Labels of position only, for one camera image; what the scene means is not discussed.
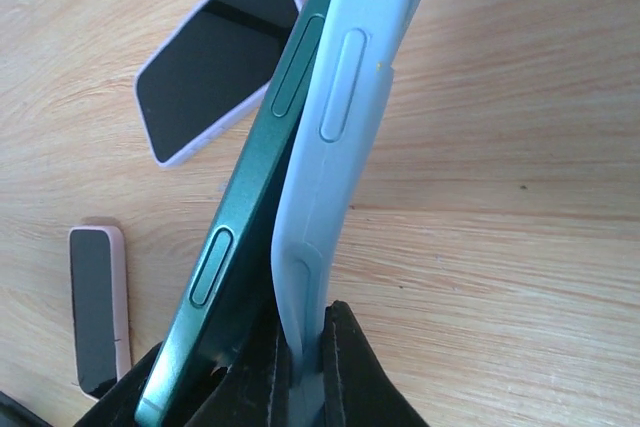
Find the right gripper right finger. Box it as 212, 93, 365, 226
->
321, 301, 427, 427

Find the teal phone black screen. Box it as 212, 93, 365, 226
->
134, 0, 330, 426

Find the light blue phone case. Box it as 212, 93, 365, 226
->
271, 0, 420, 426

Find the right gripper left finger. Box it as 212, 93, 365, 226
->
76, 275, 290, 426

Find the phone in pink case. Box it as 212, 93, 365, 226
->
68, 225, 132, 400

